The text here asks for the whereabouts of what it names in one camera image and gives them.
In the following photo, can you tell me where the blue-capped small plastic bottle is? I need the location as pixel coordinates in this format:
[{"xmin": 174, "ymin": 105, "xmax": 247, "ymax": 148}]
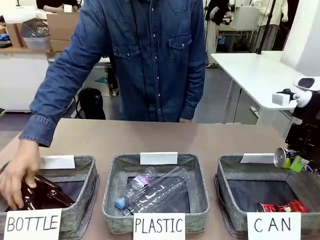
[{"xmin": 114, "ymin": 165, "xmax": 161, "ymax": 210}]

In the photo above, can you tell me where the white BOTTLE paper label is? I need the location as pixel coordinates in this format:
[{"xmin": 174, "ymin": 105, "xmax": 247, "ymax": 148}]
[{"xmin": 3, "ymin": 207, "xmax": 63, "ymax": 240}]

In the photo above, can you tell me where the small cardboard box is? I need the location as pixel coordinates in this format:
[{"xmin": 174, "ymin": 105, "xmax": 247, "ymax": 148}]
[{"xmin": 5, "ymin": 22, "xmax": 26, "ymax": 48}]

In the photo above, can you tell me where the person in denim shirt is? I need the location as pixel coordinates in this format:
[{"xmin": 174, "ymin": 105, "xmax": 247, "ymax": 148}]
[{"xmin": 47, "ymin": 0, "xmax": 209, "ymax": 123}]

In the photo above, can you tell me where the green and silver can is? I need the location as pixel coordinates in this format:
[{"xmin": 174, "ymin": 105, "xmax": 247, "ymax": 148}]
[{"xmin": 272, "ymin": 146, "xmax": 299, "ymax": 170}]

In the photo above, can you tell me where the crushed red can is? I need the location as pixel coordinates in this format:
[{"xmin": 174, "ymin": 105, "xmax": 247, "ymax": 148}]
[{"xmin": 257, "ymin": 199, "xmax": 309, "ymax": 214}]

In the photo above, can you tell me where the person's right hand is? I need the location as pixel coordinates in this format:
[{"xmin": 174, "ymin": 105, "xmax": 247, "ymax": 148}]
[{"xmin": 0, "ymin": 139, "xmax": 41, "ymax": 211}]

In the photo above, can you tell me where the blank white card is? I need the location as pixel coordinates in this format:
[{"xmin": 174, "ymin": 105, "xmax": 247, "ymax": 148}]
[
  {"xmin": 239, "ymin": 152, "xmax": 276, "ymax": 165},
  {"xmin": 38, "ymin": 154, "xmax": 76, "ymax": 170},
  {"xmin": 140, "ymin": 151, "xmax": 179, "ymax": 166}
]

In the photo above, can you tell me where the bystander in black jacket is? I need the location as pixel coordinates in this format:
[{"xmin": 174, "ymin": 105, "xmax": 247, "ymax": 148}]
[{"xmin": 204, "ymin": 0, "xmax": 231, "ymax": 69}]

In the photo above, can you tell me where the white cabinet box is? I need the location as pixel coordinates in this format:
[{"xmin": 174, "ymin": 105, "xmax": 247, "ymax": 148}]
[{"xmin": 231, "ymin": 6, "xmax": 261, "ymax": 31}]

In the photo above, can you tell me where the person's left forearm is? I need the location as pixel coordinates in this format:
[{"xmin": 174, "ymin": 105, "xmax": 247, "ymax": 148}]
[{"xmin": 179, "ymin": 69, "xmax": 205, "ymax": 121}]

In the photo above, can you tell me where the white PLASTIC paper label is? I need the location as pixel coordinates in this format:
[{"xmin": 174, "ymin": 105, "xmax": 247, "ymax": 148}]
[{"xmin": 133, "ymin": 212, "xmax": 186, "ymax": 240}]

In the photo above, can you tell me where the black backpack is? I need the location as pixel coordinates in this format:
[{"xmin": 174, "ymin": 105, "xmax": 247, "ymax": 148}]
[{"xmin": 74, "ymin": 87, "xmax": 107, "ymax": 121}]

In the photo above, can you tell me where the white CAN paper label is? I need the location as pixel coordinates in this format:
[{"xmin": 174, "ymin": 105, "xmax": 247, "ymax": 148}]
[{"xmin": 246, "ymin": 211, "xmax": 302, "ymax": 240}]

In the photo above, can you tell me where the large white table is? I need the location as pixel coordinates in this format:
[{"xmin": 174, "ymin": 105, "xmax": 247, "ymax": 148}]
[{"xmin": 209, "ymin": 50, "xmax": 309, "ymax": 126}]

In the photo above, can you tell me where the person's right forearm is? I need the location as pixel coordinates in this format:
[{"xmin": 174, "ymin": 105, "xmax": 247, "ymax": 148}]
[{"xmin": 18, "ymin": 54, "xmax": 87, "ymax": 149}]

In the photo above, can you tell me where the open large cardboard box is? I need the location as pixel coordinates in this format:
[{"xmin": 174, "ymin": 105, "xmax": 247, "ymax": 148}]
[{"xmin": 46, "ymin": 12, "xmax": 81, "ymax": 41}]

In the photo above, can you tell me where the grey basket labelled bottle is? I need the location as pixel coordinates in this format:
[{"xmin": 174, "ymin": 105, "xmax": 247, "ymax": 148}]
[{"xmin": 0, "ymin": 154, "xmax": 100, "ymax": 233}]

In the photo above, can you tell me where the clear plastic storage bin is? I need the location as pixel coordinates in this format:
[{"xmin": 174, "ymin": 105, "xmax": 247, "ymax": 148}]
[{"xmin": 20, "ymin": 17, "xmax": 52, "ymax": 51}]

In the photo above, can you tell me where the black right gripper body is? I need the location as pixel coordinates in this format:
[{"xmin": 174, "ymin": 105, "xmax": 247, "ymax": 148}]
[{"xmin": 284, "ymin": 91, "xmax": 320, "ymax": 161}]

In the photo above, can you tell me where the brown glass bottle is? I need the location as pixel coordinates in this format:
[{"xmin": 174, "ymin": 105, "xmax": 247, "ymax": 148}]
[{"xmin": 6, "ymin": 174, "xmax": 76, "ymax": 212}]

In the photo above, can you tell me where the black stand pole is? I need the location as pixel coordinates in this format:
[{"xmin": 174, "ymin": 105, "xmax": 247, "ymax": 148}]
[{"xmin": 255, "ymin": 0, "xmax": 276, "ymax": 55}]

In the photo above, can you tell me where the white counter with wood top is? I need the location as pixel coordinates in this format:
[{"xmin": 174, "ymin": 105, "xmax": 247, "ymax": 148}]
[{"xmin": 0, "ymin": 46, "xmax": 55, "ymax": 112}]

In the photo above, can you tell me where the grey basket labelled plastic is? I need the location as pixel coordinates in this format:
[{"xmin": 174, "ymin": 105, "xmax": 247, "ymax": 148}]
[{"xmin": 102, "ymin": 152, "xmax": 210, "ymax": 235}]

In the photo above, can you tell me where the flat cardboard box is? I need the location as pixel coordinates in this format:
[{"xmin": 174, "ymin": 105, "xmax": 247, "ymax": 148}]
[{"xmin": 50, "ymin": 38, "xmax": 71, "ymax": 53}]

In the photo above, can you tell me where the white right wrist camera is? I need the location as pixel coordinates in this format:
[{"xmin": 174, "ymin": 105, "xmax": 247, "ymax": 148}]
[{"xmin": 271, "ymin": 88, "xmax": 313, "ymax": 109}]

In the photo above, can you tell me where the grey basket labelled can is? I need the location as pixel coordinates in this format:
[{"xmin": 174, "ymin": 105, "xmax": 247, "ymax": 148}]
[{"xmin": 214, "ymin": 153, "xmax": 320, "ymax": 238}]

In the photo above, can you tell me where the large clear plastic bottle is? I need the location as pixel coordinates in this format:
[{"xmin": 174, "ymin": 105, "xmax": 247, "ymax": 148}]
[{"xmin": 122, "ymin": 166, "xmax": 193, "ymax": 216}]

